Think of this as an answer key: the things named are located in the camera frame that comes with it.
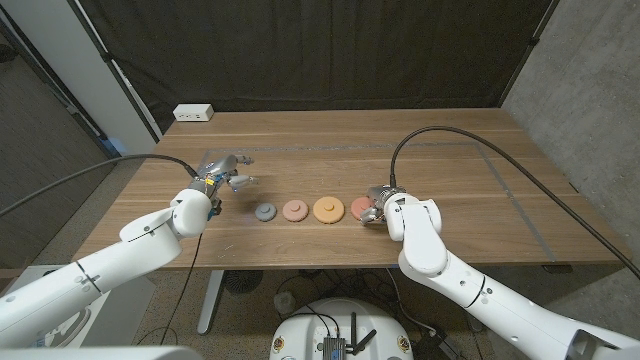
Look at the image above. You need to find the white sneaker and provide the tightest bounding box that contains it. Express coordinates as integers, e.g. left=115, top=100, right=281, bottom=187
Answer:
left=42, top=307, right=94, bottom=348

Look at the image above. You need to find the pink toy ring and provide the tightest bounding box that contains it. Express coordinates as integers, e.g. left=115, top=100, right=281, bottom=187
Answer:
left=282, top=199, right=310, bottom=223

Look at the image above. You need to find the orange toy ring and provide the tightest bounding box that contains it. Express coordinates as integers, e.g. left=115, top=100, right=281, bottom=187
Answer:
left=312, top=195, right=346, bottom=225

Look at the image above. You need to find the thin black left wrist cable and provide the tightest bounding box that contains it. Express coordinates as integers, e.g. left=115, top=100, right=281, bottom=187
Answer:
left=137, top=233, right=204, bottom=346

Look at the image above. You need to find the black backdrop curtain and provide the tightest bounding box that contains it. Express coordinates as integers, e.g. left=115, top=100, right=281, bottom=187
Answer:
left=77, top=0, right=560, bottom=135

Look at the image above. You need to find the white table leg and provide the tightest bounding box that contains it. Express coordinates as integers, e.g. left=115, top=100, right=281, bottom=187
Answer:
left=196, top=269, right=226, bottom=336

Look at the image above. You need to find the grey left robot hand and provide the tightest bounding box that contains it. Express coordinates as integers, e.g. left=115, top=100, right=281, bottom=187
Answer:
left=188, top=153, right=260, bottom=196

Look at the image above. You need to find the black round floor object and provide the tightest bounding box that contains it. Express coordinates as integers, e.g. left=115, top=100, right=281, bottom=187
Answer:
left=223, top=269, right=265, bottom=295

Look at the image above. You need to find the white robot torso edge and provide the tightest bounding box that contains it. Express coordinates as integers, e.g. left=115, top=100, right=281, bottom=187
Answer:
left=0, top=345, right=204, bottom=360

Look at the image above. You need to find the white power strip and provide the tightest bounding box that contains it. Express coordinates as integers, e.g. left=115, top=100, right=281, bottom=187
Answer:
left=172, top=103, right=215, bottom=123

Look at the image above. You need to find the grey round floor object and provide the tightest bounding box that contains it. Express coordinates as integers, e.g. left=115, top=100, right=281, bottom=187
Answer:
left=273, top=291, right=298, bottom=316

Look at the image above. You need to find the black backdrop stand pole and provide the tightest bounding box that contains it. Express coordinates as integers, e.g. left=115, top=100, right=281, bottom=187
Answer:
left=498, top=0, right=561, bottom=107
left=67, top=0, right=162, bottom=142

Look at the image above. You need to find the red toy ring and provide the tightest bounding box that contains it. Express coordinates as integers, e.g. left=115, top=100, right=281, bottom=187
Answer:
left=350, top=196, right=375, bottom=221

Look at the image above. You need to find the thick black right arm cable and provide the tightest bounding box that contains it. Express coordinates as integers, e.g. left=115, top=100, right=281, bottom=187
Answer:
left=389, top=125, right=640, bottom=281

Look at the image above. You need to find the black power adapter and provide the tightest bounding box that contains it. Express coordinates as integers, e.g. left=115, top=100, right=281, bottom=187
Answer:
left=412, top=329, right=464, bottom=360

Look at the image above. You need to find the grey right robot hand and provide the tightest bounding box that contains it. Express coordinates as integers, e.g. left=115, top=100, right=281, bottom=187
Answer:
left=358, top=184, right=407, bottom=226

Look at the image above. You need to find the grey toy ring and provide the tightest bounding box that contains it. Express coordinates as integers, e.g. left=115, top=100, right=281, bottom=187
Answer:
left=254, top=202, right=278, bottom=223

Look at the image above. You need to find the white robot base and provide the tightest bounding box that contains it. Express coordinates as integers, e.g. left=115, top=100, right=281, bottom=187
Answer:
left=268, top=297, right=415, bottom=360

